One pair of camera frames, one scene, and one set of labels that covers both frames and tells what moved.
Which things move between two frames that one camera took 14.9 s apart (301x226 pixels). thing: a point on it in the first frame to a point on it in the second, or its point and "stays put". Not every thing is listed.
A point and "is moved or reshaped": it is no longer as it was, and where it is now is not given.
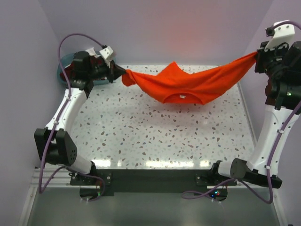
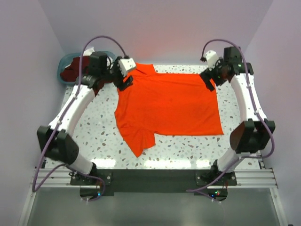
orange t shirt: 199,84 is moved or reshaped
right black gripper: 282,48 to 206,78
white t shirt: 91,52 stays put
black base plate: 153,180 stays put
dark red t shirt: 70,69 stays put
